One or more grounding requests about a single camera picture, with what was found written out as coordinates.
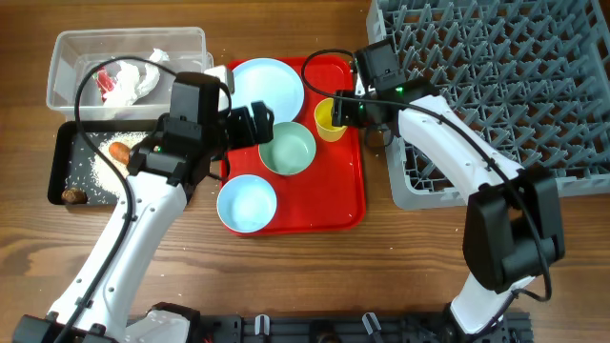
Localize white rice pile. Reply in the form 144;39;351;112
64;131;148;205

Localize large light blue plate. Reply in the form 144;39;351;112
232;58;304;124

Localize mint green bowl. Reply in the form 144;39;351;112
258;122;316;176

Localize yellow plastic cup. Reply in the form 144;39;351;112
314;98;347;142

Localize orange carrot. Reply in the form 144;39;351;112
109;142;131;166

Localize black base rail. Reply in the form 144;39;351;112
193;313;534;343

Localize light blue bowl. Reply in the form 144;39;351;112
216;174;277;234

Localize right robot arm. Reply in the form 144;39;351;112
332;40;565;342

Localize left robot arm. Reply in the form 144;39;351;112
12;72;275;342

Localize grey dishwasher rack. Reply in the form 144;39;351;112
366;0;609;196

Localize red serving tray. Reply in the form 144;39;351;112
220;56;366;235

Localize black plastic tray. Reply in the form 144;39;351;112
48;120;155;205

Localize white tissue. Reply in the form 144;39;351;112
102;61;160;107

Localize red snack wrapper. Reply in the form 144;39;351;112
92;67;116;103

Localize brown food scrap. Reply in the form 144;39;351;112
61;188;88;205

